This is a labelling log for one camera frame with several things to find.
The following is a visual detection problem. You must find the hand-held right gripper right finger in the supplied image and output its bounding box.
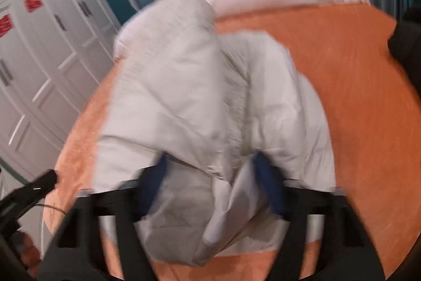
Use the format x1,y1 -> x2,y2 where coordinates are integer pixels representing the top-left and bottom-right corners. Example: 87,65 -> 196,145
253,151 -> 386,281

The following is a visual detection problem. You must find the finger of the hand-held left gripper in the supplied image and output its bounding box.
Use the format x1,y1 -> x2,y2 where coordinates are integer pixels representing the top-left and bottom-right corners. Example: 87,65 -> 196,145
0,170 -> 59,216

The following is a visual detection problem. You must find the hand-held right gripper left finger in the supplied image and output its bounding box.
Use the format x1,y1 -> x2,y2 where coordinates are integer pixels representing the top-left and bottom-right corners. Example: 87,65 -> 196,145
38,154 -> 169,281

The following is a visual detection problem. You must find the white quilted zip jacket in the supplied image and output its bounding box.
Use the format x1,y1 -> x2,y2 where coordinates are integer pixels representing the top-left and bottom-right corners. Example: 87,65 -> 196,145
94,0 -> 336,268

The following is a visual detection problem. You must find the person's left hand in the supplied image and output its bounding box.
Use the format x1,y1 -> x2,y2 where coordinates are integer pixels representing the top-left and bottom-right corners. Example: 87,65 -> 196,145
13,231 -> 43,278

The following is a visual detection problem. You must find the orange plush bed blanket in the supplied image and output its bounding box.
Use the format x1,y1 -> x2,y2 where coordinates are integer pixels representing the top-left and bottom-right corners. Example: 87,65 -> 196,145
43,3 -> 417,281

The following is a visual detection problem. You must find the white panelled wardrobe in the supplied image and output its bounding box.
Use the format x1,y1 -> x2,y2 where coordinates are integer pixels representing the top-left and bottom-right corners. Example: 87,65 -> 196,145
0,0 -> 122,183

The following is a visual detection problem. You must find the dark cloth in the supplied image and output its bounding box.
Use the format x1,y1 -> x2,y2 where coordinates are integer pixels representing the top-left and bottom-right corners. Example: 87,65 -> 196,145
387,4 -> 421,94

